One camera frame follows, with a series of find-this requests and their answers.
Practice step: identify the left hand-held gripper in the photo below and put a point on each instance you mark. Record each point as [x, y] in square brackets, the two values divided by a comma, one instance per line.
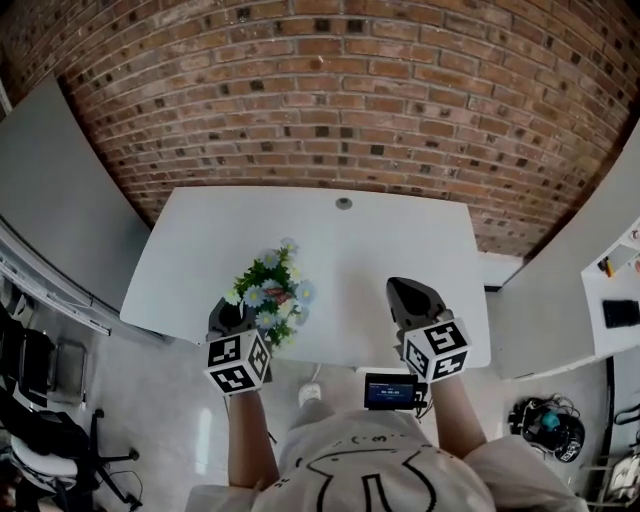
[235, 364]

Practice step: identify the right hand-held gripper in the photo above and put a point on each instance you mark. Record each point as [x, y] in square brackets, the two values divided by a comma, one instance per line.
[434, 350]

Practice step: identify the blue and white flowers bouquet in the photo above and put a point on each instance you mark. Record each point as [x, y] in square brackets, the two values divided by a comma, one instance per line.
[276, 295]

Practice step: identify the person's left forearm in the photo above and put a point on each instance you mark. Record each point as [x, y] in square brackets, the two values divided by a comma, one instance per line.
[250, 440]

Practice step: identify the person's right forearm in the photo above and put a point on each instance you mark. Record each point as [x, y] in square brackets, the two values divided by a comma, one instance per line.
[457, 415]

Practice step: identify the black chest-mounted screen device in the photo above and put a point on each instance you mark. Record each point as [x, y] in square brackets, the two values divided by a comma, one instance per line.
[391, 392]

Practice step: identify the white shoe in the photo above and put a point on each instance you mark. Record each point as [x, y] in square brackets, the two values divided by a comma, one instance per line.
[310, 393]

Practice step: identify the grey trouser leg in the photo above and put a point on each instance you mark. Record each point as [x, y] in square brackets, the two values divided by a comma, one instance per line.
[309, 417]

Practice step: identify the white table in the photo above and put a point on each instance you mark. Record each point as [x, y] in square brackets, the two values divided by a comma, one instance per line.
[380, 250]

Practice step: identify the white printed shirt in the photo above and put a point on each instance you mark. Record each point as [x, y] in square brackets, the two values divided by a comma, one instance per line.
[380, 465]

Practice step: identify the grey partition panel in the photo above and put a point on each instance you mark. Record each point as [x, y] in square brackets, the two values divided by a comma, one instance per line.
[565, 270]
[52, 195]

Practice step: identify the grey floor box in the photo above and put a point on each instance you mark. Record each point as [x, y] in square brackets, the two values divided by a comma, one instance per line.
[67, 371]

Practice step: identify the white side desk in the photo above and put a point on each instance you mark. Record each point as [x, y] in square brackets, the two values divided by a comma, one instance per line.
[614, 295]

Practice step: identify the black keyboard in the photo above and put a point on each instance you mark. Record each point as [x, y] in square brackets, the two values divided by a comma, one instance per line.
[620, 313]

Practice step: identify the black office chair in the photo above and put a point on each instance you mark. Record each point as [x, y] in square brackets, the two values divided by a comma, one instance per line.
[55, 440]

